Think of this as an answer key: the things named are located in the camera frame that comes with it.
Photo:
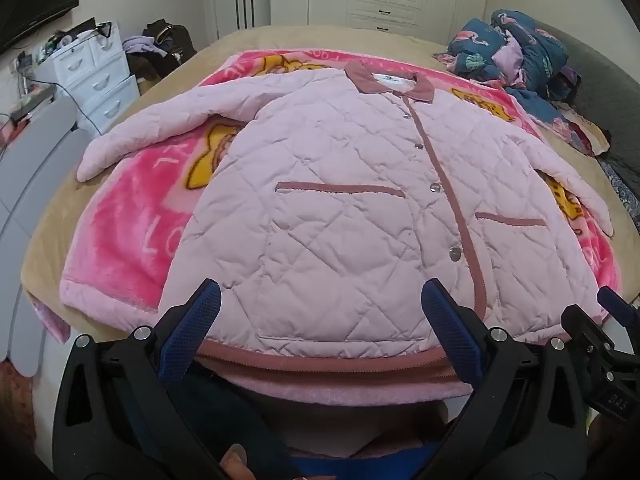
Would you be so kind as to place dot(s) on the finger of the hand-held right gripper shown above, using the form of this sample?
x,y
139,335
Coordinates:
x,y
582,325
612,302

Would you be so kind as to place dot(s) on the dark patterned sheet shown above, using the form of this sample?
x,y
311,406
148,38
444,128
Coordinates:
x,y
625,187

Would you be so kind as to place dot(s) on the white drawer unit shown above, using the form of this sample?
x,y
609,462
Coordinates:
x,y
95,80

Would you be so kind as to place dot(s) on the grey padded panel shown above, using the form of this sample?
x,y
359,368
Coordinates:
x,y
35,185

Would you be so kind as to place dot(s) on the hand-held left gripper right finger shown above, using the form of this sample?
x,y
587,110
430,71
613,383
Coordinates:
x,y
450,325

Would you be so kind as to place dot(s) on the pile of dark clothes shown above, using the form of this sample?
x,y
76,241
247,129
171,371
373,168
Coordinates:
x,y
160,55

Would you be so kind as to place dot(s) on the bed with beige sheet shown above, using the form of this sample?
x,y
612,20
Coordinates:
x,y
70,200

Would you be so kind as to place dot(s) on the pink quilted jacket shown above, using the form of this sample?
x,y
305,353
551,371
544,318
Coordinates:
x,y
340,210

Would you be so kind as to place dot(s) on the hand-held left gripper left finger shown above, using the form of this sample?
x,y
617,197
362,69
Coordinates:
x,y
197,317

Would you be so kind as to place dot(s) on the person's dark clothing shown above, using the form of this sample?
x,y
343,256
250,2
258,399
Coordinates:
x,y
225,410

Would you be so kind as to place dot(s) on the grey padded headboard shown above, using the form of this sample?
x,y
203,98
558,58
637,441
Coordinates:
x,y
605,90

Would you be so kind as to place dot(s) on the black television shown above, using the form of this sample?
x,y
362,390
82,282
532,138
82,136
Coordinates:
x,y
30,0

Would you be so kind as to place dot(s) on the pink printed blanket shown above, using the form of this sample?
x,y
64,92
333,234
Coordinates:
x,y
125,220

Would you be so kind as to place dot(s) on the blue flamingo print quilt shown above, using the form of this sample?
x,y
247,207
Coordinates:
x,y
520,55

